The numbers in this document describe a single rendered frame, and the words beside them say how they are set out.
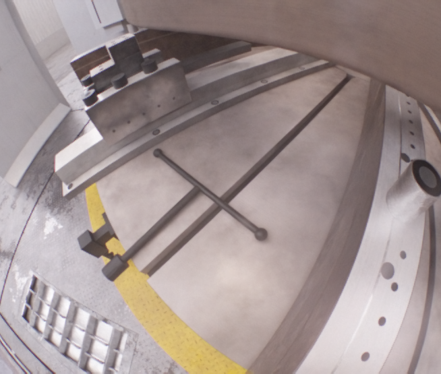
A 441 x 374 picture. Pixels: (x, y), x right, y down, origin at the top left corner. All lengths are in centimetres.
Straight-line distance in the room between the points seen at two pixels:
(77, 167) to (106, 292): 68
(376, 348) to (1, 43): 324
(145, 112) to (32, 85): 225
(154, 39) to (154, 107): 107
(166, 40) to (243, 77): 91
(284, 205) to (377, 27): 64
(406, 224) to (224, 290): 54
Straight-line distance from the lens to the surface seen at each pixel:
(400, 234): 43
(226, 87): 121
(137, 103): 93
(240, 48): 125
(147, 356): 114
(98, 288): 129
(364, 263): 37
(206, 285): 71
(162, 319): 109
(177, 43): 195
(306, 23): 39
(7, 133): 282
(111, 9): 378
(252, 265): 71
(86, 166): 114
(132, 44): 98
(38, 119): 301
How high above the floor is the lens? 100
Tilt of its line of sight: 56 degrees down
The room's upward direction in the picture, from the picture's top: 14 degrees counter-clockwise
